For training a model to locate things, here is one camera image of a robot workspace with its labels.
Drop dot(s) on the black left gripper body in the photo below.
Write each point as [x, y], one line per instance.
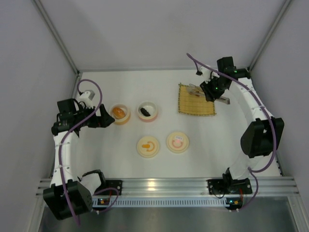
[100, 117]

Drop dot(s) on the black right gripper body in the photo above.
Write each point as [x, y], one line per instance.
[208, 92]

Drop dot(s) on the orange bread bun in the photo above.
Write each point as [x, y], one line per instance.
[118, 113]

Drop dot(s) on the orange lunch box bowl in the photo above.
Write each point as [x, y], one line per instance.
[126, 118]

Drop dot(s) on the black seaweed food piece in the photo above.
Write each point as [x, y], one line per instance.
[144, 112]

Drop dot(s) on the red sausage food piece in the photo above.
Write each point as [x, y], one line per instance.
[198, 94]

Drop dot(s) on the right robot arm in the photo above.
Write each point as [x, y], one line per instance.
[261, 139]

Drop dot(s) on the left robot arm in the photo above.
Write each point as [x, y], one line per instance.
[70, 195]

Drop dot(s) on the pink lunch box bowl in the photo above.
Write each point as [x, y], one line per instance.
[151, 108]

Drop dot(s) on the bamboo mat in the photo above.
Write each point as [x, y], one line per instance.
[193, 105]

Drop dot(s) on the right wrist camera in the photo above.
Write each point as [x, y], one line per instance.
[204, 72]

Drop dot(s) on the cream lid orange handle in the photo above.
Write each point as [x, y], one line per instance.
[148, 147]

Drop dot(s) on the cream lid pink handle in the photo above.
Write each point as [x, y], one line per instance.
[177, 142]

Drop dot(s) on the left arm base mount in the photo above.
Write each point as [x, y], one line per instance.
[110, 187]

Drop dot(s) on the slotted cable duct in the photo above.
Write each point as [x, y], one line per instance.
[169, 202]

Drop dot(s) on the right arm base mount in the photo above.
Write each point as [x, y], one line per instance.
[226, 185]

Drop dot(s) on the right frame post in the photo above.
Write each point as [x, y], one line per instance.
[275, 23]

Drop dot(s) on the frame post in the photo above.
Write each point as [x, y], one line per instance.
[47, 20]
[275, 23]

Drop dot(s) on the aluminium front rail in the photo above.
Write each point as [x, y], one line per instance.
[199, 187]

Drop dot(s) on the left frame post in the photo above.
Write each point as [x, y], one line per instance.
[47, 20]

